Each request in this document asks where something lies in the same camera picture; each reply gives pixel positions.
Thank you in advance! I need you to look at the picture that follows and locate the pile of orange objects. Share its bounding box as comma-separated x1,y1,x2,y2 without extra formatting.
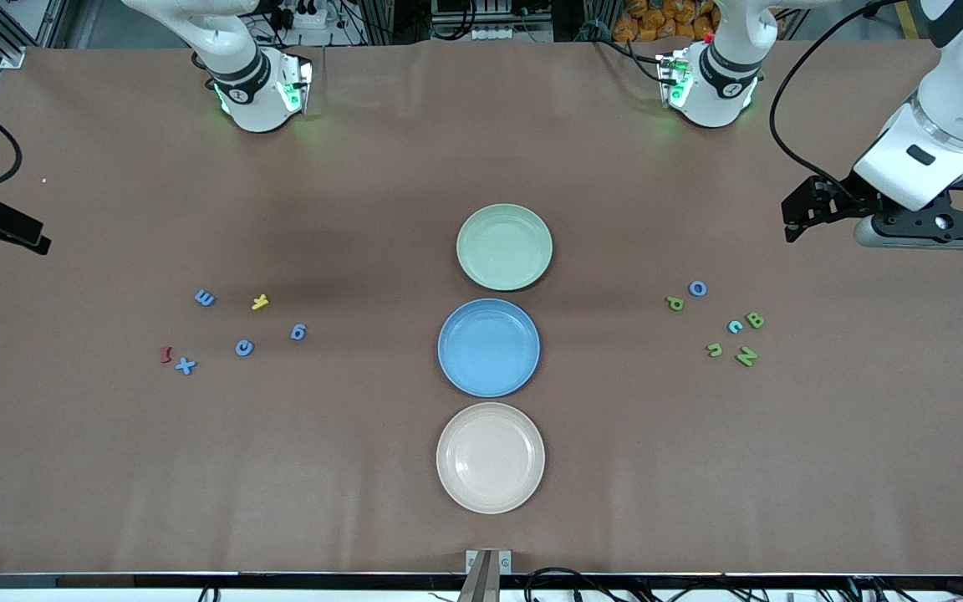
613,0,721,43

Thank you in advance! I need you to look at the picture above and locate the brown table cover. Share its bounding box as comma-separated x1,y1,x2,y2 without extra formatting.
0,38,963,578

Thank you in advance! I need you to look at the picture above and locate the pale green round plate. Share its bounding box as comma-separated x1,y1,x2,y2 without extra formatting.
456,203,554,293

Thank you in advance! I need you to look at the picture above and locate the blue round plate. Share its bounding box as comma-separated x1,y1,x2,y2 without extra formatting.
437,298,542,399

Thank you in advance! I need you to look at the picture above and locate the white power strip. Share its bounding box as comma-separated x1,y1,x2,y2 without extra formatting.
469,23,553,43
268,0,340,30

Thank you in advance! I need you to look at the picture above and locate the beige round plate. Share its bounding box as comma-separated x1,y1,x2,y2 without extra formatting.
436,402,547,515

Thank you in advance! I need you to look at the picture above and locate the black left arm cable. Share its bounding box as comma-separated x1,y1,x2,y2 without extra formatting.
769,0,909,202

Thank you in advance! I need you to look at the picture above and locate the aluminium frame post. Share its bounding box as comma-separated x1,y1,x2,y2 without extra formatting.
0,0,60,69

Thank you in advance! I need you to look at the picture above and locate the black table edge rail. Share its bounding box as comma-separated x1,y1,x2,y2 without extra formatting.
0,572,963,592

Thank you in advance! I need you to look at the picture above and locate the black cable under table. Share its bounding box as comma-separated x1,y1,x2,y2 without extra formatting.
523,567,616,602

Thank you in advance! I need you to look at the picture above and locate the grey metal camera mount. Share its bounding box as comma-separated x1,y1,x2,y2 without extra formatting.
465,548,512,602

